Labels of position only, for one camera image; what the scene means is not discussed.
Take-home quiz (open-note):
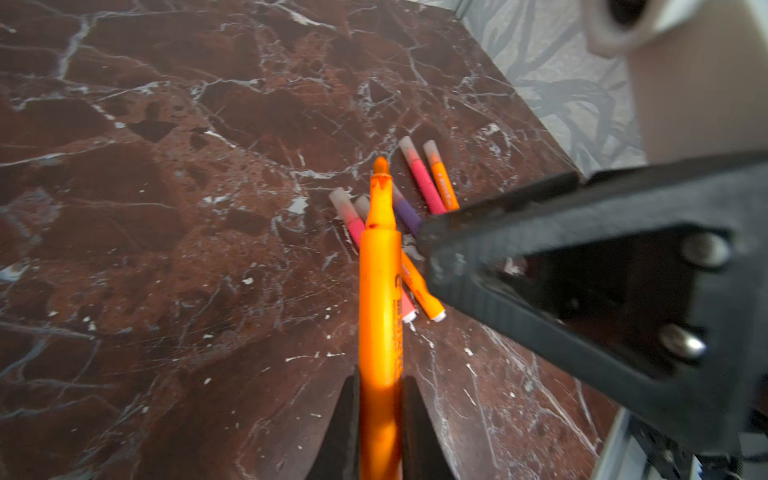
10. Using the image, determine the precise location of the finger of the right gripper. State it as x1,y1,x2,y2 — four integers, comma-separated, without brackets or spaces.
418,152,767,453

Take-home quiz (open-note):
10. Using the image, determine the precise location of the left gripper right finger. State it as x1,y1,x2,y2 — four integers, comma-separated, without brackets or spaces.
401,376,455,480

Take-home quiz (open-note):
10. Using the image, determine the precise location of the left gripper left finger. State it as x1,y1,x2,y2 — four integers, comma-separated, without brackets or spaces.
305,368,360,480

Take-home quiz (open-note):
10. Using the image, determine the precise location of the orange marker group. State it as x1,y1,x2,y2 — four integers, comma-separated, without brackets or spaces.
423,140,460,211

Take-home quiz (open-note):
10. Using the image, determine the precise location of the pink marker group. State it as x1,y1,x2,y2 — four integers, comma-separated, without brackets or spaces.
398,136,447,215
329,188,417,323

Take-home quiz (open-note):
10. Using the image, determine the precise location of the purple marker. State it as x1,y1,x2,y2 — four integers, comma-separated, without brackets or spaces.
392,184,422,237

